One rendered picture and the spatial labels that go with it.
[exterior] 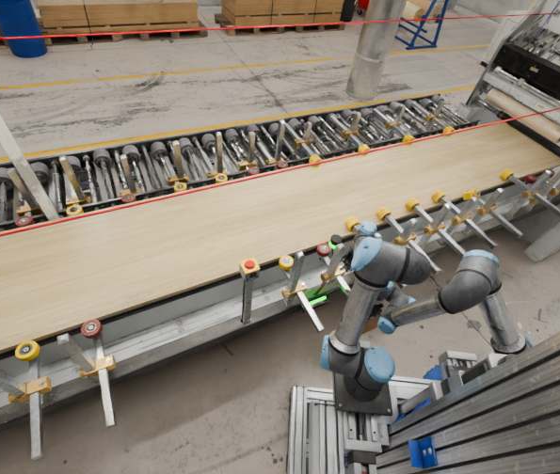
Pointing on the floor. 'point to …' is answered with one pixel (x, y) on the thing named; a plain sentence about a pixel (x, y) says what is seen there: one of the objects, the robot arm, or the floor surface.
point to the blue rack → (424, 29)
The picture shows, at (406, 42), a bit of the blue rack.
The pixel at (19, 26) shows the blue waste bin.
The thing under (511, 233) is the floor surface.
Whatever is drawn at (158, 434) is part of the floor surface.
